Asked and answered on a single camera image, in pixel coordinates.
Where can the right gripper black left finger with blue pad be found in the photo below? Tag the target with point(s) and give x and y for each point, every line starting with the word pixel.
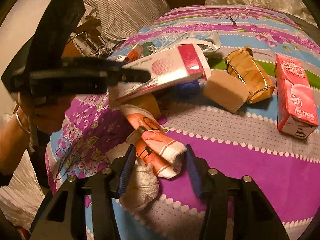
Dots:
pixel 62 215

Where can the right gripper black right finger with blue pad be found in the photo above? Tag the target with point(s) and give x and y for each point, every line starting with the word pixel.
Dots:
pixel 253 216

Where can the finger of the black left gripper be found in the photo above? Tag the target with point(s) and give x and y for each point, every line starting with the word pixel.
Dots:
pixel 134 75

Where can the white pink box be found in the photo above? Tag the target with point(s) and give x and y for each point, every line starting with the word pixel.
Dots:
pixel 180 64

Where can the person left forearm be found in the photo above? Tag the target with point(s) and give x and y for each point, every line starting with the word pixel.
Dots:
pixel 15 137

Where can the person left hand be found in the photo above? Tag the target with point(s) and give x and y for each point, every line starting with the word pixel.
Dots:
pixel 48 118

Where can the orange small can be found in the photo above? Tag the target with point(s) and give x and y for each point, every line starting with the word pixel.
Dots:
pixel 134 53

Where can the white crumpled tissue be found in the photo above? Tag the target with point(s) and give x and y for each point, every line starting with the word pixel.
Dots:
pixel 142 188

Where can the blue bottle cap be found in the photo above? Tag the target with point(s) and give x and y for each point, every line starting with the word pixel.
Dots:
pixel 187 89

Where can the orange white crumpled pack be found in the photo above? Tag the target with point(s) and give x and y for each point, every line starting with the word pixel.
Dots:
pixel 152 144

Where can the striped pillow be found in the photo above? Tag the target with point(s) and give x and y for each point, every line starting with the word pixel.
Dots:
pixel 120 19

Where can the floral purple bedsheet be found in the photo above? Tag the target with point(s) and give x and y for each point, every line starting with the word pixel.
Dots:
pixel 247 143

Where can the white crumpled wrapper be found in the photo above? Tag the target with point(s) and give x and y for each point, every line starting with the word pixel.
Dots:
pixel 209 45

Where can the tan sponge block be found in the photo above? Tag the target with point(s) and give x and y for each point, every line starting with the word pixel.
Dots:
pixel 226 90

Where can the pink milk carton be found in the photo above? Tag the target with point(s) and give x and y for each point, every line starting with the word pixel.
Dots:
pixel 297 115

